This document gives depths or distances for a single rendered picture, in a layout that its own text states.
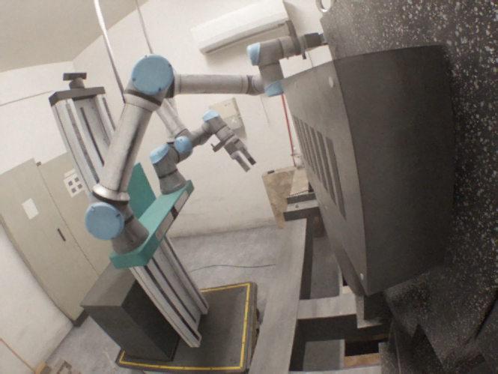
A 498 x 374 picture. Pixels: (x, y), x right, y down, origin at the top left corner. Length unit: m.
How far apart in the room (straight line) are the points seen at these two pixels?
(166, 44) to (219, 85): 1.96
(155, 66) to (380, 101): 0.56
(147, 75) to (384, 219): 0.61
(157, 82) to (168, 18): 2.19
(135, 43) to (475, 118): 2.99
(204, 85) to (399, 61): 0.70
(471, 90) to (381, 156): 0.12
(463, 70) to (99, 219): 0.76
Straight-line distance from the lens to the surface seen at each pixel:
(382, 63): 0.25
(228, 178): 2.72
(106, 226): 0.71
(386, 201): 0.28
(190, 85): 0.85
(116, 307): 1.29
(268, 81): 0.82
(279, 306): 1.08
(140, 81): 0.67
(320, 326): 1.06
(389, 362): 0.88
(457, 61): 0.28
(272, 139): 2.46
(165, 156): 1.26
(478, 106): 0.27
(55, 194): 2.85
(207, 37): 2.34
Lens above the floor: 1.48
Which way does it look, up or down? 21 degrees down
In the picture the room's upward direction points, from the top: 19 degrees counter-clockwise
